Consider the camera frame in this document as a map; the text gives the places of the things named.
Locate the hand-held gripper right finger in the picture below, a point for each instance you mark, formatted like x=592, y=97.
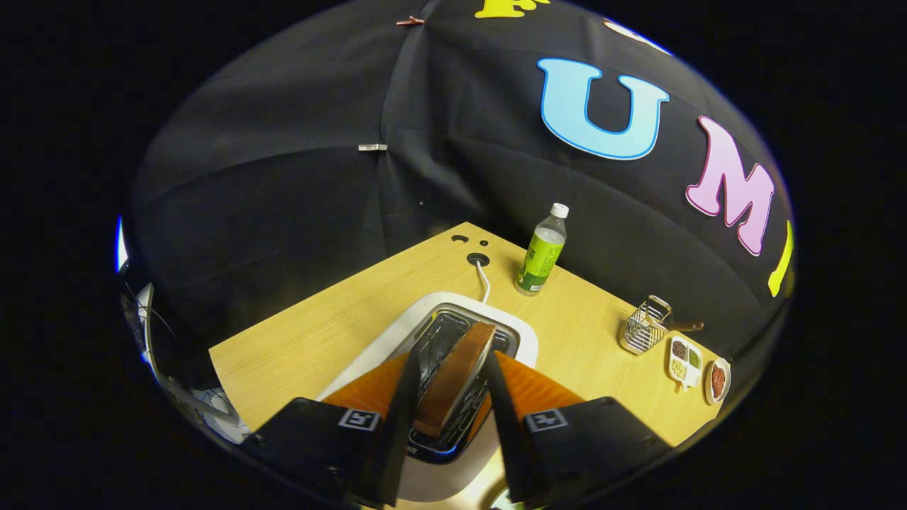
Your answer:
x=506, y=425

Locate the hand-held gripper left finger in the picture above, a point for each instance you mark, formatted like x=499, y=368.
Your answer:
x=400, y=425

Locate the toasted bread slice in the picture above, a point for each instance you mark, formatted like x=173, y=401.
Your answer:
x=453, y=382

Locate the white toaster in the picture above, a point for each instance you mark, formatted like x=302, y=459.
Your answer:
x=443, y=482

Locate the green label plastic bottle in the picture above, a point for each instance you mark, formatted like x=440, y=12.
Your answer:
x=542, y=255

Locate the white divided bean dish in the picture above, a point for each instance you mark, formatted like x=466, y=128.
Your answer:
x=684, y=361

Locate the white round plate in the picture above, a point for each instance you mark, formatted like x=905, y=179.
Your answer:
x=708, y=386

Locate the brown meat steak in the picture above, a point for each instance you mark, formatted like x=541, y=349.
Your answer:
x=718, y=381

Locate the black backdrop cloth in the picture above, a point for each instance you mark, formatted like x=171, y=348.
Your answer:
x=283, y=177

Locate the silver cloth clip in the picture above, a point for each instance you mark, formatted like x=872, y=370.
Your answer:
x=372, y=147

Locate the orange cloth clip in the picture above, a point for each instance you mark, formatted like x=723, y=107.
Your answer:
x=409, y=21

